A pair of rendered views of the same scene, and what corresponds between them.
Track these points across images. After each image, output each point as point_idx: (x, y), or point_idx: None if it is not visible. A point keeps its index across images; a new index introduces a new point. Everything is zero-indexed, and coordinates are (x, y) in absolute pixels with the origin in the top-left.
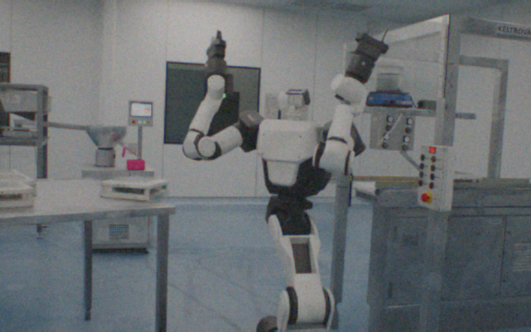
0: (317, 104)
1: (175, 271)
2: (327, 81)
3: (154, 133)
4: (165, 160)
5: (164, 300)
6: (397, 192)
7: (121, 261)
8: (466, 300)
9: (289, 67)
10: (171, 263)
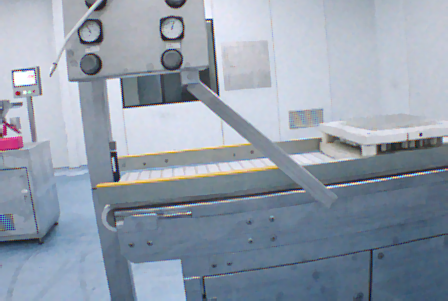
0: (278, 48)
1: (39, 278)
2: (286, 23)
3: (112, 99)
4: (127, 125)
5: None
6: (185, 212)
7: (0, 259)
8: None
9: (242, 14)
10: (50, 261)
